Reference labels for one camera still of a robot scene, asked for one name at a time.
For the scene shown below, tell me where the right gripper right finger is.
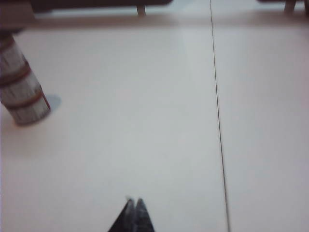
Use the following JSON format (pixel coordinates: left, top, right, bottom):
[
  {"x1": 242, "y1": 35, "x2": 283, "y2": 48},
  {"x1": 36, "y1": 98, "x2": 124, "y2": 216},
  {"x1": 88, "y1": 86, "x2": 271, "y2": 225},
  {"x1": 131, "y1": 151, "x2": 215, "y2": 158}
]
[{"x1": 135, "y1": 198, "x2": 155, "y2": 232}]

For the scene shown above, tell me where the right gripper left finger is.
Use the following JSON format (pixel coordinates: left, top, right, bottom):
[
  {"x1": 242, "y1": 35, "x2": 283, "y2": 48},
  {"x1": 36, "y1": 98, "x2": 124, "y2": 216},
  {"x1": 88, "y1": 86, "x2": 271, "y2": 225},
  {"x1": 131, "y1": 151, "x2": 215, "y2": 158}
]
[{"x1": 107, "y1": 198, "x2": 137, "y2": 232}]

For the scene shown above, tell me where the white divider panel foot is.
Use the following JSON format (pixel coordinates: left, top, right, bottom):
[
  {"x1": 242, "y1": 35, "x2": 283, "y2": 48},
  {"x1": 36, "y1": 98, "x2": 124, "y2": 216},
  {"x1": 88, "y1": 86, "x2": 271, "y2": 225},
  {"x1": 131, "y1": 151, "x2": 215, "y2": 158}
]
[{"x1": 135, "y1": 4, "x2": 147, "y2": 17}]

